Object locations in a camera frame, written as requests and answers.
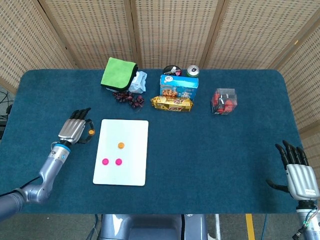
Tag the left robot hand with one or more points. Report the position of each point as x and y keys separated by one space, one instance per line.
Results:
x=72 y=130

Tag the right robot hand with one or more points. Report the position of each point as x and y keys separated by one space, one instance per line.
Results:
x=301 y=180

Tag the orange disc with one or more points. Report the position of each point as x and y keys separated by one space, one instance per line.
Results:
x=121 y=145
x=91 y=131

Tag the pink disc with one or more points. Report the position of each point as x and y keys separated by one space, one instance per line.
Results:
x=119 y=162
x=105 y=161

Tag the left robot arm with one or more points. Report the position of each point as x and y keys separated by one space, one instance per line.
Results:
x=48 y=170

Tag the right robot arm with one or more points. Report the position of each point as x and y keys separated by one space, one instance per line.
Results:
x=311 y=225

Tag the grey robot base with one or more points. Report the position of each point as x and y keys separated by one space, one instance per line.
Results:
x=150 y=227

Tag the dark red grape bunch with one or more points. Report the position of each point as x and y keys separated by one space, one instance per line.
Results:
x=130 y=100

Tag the green folded cloth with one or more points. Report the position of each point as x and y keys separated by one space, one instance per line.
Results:
x=117 y=72

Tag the white magnetic board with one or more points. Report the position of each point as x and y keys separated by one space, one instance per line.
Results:
x=132 y=172

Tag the light blue wipes pack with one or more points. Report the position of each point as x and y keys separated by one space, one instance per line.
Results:
x=138 y=83

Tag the white table leg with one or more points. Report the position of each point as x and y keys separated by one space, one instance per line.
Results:
x=218 y=226

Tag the gold cracker packet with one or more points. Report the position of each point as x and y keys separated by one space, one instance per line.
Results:
x=172 y=103

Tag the blue felt table cover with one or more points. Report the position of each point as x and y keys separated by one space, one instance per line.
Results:
x=200 y=150

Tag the clear box of red clips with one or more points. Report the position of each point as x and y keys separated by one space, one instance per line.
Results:
x=223 y=101

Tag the small white bottle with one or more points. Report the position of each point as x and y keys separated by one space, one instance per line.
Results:
x=172 y=69

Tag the blue cookie box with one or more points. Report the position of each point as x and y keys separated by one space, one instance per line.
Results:
x=180 y=83

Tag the black round dish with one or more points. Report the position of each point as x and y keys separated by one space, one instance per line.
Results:
x=179 y=68

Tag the green soda can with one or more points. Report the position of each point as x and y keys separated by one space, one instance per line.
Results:
x=193 y=70

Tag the woven folding screen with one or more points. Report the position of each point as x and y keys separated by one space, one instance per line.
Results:
x=175 y=25

